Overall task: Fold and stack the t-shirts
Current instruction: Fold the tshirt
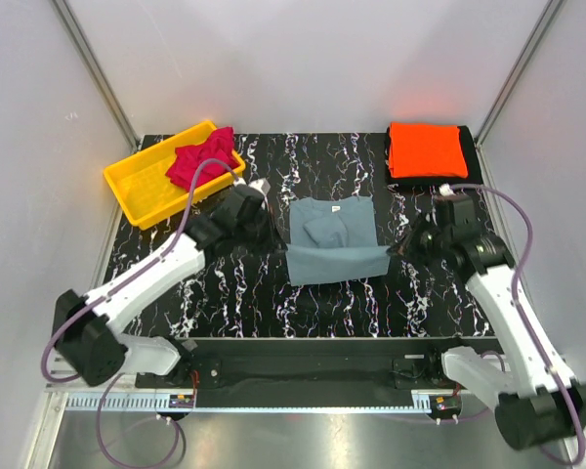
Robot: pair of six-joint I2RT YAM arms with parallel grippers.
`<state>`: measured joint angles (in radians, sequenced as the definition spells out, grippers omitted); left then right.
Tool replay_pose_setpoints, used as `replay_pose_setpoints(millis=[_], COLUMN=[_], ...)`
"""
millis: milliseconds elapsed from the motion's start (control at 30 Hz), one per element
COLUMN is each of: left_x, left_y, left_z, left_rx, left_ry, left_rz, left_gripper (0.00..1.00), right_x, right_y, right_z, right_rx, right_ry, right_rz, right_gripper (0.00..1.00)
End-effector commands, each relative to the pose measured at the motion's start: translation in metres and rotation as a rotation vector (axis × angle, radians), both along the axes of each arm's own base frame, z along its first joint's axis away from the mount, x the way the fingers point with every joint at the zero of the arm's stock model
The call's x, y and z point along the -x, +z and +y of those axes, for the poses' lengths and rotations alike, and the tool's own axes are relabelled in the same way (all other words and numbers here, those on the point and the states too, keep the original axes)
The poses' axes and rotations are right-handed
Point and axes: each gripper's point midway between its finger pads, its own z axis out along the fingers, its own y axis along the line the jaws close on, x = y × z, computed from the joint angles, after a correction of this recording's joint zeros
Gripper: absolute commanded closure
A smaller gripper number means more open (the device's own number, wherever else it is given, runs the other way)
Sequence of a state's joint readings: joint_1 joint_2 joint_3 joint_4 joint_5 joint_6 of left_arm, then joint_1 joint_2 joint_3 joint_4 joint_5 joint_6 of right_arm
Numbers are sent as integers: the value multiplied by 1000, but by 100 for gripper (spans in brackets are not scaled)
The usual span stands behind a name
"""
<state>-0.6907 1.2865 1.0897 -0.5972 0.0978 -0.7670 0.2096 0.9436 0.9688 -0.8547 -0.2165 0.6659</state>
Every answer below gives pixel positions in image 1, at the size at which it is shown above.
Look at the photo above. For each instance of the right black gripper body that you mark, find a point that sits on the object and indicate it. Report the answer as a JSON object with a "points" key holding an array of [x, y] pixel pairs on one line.
{"points": [[425, 241]]}

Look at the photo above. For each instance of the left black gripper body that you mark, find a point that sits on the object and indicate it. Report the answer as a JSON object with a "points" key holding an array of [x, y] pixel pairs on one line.
{"points": [[258, 236]]}

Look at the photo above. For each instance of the blue-grey t shirt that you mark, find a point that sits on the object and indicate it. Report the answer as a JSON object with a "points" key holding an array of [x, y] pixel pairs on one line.
{"points": [[333, 241]]}

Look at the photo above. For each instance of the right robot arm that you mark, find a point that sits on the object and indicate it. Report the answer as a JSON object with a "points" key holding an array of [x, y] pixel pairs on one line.
{"points": [[539, 400]]}

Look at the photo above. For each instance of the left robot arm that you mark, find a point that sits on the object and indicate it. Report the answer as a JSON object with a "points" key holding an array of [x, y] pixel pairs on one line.
{"points": [[90, 328]]}

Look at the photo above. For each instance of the red t shirt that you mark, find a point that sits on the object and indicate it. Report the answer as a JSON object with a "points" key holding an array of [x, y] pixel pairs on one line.
{"points": [[219, 145]]}

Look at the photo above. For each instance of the folded orange t shirt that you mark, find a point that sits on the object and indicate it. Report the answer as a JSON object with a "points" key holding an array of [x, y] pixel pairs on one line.
{"points": [[425, 151]]}

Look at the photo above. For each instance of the folded black t shirt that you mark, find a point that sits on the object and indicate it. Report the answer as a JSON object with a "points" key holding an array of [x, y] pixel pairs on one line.
{"points": [[469, 150]]}

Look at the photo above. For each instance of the yellow plastic tray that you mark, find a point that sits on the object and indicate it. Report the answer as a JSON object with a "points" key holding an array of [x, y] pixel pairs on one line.
{"points": [[144, 192]]}

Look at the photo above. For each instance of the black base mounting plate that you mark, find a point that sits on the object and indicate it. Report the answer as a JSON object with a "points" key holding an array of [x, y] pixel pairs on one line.
{"points": [[291, 374]]}

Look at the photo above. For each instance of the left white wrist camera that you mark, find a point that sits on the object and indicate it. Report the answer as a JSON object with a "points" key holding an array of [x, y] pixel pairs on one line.
{"points": [[261, 185]]}

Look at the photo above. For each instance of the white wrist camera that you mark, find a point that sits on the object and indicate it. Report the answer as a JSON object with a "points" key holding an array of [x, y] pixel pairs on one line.
{"points": [[446, 190], [261, 185]]}

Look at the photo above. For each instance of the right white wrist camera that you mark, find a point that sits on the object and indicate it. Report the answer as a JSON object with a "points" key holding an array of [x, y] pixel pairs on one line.
{"points": [[446, 190]]}

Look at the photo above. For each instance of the aluminium frame rail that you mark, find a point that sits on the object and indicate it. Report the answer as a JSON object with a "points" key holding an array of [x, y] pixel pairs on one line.
{"points": [[269, 377]]}

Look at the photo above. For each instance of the right aluminium corner post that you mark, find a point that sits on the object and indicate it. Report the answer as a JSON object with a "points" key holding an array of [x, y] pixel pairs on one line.
{"points": [[545, 21]]}

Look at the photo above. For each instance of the aluminium corner post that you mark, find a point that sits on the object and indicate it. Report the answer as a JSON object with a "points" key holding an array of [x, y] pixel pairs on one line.
{"points": [[545, 21], [87, 55]]}

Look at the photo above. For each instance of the left aluminium corner post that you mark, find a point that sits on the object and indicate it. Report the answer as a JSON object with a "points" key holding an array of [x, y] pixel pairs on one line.
{"points": [[87, 55]]}

